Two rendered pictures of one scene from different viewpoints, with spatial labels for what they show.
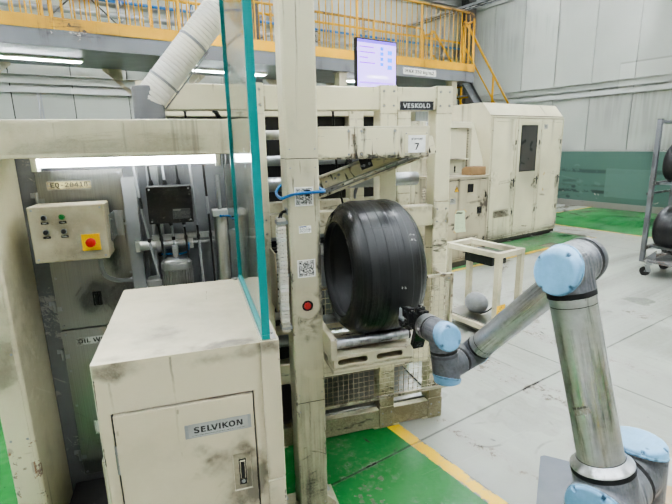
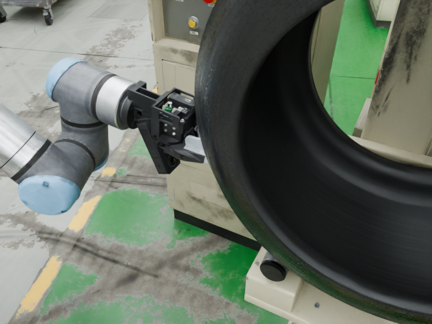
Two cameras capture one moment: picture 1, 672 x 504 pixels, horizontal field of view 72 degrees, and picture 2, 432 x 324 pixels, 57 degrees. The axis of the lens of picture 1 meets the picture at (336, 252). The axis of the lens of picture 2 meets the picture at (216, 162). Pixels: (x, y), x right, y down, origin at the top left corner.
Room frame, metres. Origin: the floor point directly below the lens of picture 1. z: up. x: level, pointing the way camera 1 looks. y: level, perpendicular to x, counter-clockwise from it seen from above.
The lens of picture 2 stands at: (2.07, -0.65, 1.45)
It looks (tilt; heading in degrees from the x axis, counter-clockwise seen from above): 40 degrees down; 134
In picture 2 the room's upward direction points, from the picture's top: straight up
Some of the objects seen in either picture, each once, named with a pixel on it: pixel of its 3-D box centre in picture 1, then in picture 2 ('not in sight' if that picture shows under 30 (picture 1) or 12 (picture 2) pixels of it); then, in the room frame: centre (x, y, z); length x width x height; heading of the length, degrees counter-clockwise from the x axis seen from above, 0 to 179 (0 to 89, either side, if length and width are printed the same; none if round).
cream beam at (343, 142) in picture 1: (361, 143); not in sight; (2.27, -0.13, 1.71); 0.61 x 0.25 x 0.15; 107
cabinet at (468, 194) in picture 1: (451, 219); not in sight; (6.47, -1.65, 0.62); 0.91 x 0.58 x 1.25; 124
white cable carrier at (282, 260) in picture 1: (284, 275); not in sight; (1.80, 0.21, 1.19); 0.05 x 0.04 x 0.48; 17
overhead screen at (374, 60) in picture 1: (375, 65); not in sight; (5.76, -0.51, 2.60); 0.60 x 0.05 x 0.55; 124
